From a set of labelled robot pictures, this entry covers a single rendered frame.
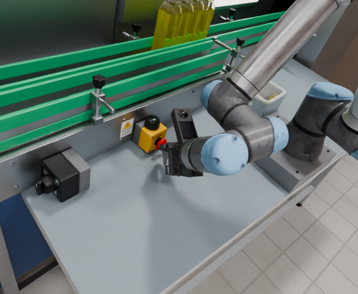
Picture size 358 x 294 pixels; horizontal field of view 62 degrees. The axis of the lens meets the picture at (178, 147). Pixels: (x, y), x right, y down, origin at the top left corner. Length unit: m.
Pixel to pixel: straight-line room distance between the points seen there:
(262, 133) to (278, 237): 1.35
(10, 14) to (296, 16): 0.67
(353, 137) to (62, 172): 0.73
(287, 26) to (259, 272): 1.31
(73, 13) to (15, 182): 0.51
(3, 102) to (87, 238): 0.34
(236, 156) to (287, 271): 1.32
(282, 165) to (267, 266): 0.89
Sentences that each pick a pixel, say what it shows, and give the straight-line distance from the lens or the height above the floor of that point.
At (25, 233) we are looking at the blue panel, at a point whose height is 0.55.
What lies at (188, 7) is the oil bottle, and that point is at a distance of 1.04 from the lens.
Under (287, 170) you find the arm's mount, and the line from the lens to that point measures 0.96.
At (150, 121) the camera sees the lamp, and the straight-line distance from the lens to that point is 0.86.
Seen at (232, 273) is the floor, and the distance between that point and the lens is 1.66.
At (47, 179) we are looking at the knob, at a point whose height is 0.82.
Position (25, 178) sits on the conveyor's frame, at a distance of 0.77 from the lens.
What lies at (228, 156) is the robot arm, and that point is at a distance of 0.53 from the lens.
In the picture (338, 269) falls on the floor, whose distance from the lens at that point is 2.01.
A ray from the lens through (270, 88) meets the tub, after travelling 1.34.
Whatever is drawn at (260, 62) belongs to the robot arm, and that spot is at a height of 1.13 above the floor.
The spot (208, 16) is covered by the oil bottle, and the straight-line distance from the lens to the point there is 1.14.
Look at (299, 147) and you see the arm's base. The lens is 1.02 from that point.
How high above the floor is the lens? 1.38
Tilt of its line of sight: 41 degrees down
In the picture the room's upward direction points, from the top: 18 degrees clockwise
